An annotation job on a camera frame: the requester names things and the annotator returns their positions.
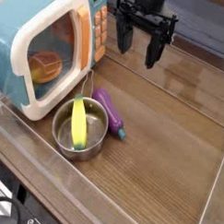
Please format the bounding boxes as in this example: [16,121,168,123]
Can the yellow toy banana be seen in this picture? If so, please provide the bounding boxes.
[71,94,88,150]

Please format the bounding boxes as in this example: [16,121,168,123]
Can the blue toy microwave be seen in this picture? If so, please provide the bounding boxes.
[0,0,108,121]

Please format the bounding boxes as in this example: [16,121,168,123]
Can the purple toy eggplant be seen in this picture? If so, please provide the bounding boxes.
[92,88,126,140]

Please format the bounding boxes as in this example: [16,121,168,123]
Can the orange turntable plate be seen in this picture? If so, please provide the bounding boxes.
[29,51,64,84]

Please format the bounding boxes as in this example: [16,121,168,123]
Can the black cable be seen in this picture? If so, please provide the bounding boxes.
[0,195,22,224]

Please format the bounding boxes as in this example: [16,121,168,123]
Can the silver metal pot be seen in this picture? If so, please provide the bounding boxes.
[50,68,112,163]

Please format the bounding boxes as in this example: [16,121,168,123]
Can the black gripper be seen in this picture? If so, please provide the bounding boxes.
[116,0,179,69]

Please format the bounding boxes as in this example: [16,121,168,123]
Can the clear acrylic barrier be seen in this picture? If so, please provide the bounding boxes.
[0,99,138,224]

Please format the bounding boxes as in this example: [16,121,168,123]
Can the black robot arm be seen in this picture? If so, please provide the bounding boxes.
[115,0,179,69]

